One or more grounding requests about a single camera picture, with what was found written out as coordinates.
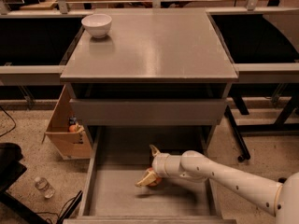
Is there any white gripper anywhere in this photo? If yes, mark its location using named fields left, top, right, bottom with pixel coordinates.
left=135, top=145, right=184, bottom=187

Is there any red apple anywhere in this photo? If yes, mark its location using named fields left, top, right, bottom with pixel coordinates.
left=148, top=167, right=162, bottom=187

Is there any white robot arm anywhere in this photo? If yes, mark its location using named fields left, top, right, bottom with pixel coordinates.
left=135, top=145, right=299, bottom=224

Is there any open grey middle drawer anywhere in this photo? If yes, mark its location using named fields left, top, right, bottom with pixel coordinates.
left=64, top=126, right=236, bottom=224

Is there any closed grey top drawer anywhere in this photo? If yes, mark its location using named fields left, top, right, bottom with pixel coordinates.
left=70, top=99, right=227, bottom=126

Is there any grey drawer cabinet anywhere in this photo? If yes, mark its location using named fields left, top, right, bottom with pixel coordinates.
left=60, top=7, right=239, bottom=224

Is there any cardboard box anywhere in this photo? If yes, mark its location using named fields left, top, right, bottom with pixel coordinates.
left=45, top=87, right=92, bottom=160

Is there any orange fruit in box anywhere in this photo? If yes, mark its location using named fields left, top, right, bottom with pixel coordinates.
left=68, top=124, right=78, bottom=133

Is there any black table leg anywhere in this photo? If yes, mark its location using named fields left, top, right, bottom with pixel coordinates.
left=224, top=106, right=250, bottom=162

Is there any clear plastic water bottle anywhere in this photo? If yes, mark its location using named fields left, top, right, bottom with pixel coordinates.
left=35, top=176, right=55, bottom=199

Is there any black chair base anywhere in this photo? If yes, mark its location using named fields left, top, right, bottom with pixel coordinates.
left=0, top=143, right=49, bottom=224

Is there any white ceramic bowl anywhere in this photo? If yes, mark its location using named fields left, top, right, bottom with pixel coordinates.
left=81, top=14, right=112, bottom=38

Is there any black floor cable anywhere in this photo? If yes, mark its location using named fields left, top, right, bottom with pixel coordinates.
left=0, top=105, right=17, bottom=138

